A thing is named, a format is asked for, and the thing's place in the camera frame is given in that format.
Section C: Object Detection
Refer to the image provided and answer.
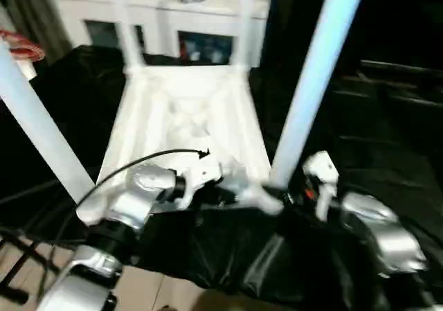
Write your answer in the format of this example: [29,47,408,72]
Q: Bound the white plastic table top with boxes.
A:
[75,64,285,227]

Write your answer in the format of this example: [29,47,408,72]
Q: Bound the white plastic table leg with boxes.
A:
[230,0,260,70]
[105,0,145,72]
[269,0,370,191]
[0,40,97,205]

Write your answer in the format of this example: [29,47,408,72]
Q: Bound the black shiny mat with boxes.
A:
[0,44,443,311]

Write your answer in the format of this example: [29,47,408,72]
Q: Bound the black flat bar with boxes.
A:
[359,59,443,75]

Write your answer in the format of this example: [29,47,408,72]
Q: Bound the white cabinet with glass doors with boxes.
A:
[60,0,271,68]

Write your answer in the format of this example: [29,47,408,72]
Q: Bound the black cabinet with gold label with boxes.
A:
[261,0,443,80]

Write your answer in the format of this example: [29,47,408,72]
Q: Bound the red clothes hangers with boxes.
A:
[0,29,46,62]

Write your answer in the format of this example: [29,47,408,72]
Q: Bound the grey curtain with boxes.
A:
[6,0,73,64]

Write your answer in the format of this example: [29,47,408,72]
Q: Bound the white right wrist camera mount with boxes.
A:
[300,150,339,221]

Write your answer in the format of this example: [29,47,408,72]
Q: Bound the black folding table frame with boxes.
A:
[0,227,62,305]

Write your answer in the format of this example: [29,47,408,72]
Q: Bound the white post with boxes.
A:
[15,60,38,80]

